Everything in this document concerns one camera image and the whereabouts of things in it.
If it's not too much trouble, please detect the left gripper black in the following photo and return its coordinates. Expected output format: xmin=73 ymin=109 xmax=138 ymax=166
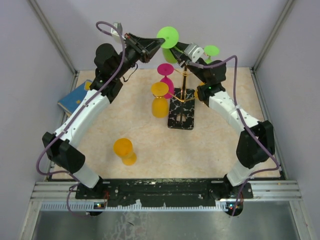
xmin=112 ymin=32 xmax=165 ymax=79

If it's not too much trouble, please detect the green wine glass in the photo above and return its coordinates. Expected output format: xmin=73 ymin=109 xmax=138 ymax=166
xmin=203 ymin=45 xmax=220 ymax=64
xmin=156 ymin=26 xmax=179 ymax=64

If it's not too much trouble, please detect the pink wine glass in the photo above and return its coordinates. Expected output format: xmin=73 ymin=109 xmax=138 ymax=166
xmin=157 ymin=63 xmax=174 ymax=94

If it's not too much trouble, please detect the orange wine glass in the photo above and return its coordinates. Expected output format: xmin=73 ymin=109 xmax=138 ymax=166
xmin=151 ymin=82 xmax=169 ymax=118
xmin=194 ymin=82 xmax=205 ymax=101
xmin=113 ymin=138 xmax=137 ymax=166

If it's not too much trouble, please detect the gold wine glass rack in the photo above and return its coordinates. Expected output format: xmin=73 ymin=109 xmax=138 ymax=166
xmin=167 ymin=66 xmax=196 ymax=130

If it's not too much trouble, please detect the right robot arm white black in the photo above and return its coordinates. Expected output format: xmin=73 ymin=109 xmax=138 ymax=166
xmin=169 ymin=42 xmax=275 ymax=198

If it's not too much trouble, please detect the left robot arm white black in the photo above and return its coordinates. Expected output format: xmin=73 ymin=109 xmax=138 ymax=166
xmin=42 ymin=33 xmax=165 ymax=199

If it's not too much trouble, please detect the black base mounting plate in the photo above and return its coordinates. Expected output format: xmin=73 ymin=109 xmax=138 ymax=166
xmin=75 ymin=177 xmax=253 ymax=208

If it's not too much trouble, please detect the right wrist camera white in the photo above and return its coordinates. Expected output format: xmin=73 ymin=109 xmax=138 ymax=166
xmin=183 ymin=42 xmax=204 ymax=63

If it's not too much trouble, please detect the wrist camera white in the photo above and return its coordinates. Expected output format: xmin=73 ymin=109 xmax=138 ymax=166
xmin=183 ymin=42 xmax=204 ymax=63
xmin=111 ymin=22 xmax=123 ymax=44

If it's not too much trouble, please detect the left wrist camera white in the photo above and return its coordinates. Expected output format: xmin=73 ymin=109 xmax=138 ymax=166
xmin=111 ymin=22 xmax=123 ymax=44

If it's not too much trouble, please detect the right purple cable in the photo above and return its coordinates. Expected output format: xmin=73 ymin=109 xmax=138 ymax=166
xmin=192 ymin=55 xmax=281 ymax=217

